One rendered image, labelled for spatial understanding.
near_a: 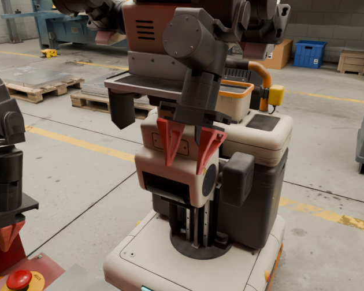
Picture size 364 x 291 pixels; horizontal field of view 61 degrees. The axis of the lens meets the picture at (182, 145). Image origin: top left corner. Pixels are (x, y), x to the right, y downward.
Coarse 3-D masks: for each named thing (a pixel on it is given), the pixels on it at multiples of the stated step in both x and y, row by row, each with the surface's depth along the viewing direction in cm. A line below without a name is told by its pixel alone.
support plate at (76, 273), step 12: (60, 276) 30; (72, 276) 30; (84, 276) 30; (96, 276) 30; (48, 288) 29; (60, 288) 29; (72, 288) 29; (84, 288) 29; (96, 288) 29; (108, 288) 29
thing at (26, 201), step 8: (0, 184) 54; (16, 184) 56; (0, 192) 54; (8, 192) 55; (16, 192) 56; (0, 200) 54; (8, 200) 55; (16, 200) 56; (24, 200) 60; (32, 200) 60; (0, 208) 55; (8, 208) 55; (16, 208) 57; (24, 208) 57; (32, 208) 60; (0, 216) 54
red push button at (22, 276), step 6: (18, 270) 54; (24, 270) 54; (12, 276) 53; (18, 276) 53; (24, 276) 53; (30, 276) 53; (6, 282) 52; (12, 282) 51; (18, 282) 51; (24, 282) 52; (12, 288) 51; (18, 288) 51; (24, 288) 53
